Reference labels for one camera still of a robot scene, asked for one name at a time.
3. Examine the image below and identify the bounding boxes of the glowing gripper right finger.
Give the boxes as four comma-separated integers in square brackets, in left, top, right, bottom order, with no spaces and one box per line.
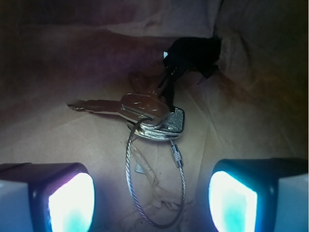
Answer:
[209,158,309,232]

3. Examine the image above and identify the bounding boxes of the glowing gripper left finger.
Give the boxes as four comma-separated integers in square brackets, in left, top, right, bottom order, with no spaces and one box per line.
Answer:
[0,162,95,232]

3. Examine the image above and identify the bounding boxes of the silver keys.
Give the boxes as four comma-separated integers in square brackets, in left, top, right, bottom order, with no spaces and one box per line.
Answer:
[67,65,186,229]

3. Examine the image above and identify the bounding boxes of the brown paper bag bin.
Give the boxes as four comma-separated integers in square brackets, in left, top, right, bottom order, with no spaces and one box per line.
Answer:
[0,0,309,232]

